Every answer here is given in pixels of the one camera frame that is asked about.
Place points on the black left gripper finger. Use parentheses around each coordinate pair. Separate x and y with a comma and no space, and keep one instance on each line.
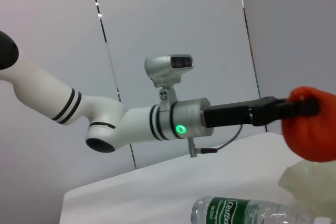
(273,98)
(273,112)

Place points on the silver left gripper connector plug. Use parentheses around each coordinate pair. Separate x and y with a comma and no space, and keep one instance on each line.
(193,148)

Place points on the clear green-label water bottle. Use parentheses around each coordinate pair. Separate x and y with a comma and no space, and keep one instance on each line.
(236,211)

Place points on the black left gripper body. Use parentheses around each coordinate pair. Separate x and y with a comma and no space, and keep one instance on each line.
(225,116)

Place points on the translucent wavy fruit plate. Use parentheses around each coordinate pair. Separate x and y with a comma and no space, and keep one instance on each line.
(307,176)

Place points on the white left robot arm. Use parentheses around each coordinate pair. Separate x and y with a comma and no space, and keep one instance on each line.
(34,77)

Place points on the red-orange toy orange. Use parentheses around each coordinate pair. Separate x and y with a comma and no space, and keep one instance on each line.
(312,137)

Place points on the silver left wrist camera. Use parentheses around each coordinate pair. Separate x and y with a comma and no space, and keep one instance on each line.
(162,69)

